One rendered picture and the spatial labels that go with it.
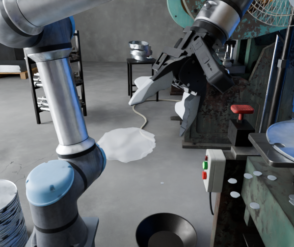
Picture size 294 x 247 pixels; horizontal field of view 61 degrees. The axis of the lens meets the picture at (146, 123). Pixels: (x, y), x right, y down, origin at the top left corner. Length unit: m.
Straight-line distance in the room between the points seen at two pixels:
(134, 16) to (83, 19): 1.37
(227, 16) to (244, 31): 1.40
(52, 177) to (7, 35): 0.33
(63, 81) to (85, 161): 0.23
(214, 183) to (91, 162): 0.41
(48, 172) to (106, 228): 0.84
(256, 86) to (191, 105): 1.73
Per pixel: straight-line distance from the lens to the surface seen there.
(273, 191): 0.71
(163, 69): 0.43
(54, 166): 0.70
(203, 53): 0.45
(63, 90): 0.70
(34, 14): 0.54
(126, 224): 1.48
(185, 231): 1.41
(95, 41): 7.33
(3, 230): 1.32
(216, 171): 0.86
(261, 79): 2.20
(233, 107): 0.90
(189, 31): 0.53
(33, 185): 0.67
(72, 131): 0.73
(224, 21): 0.49
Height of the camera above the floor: 1.03
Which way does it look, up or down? 22 degrees down
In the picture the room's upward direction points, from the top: straight up
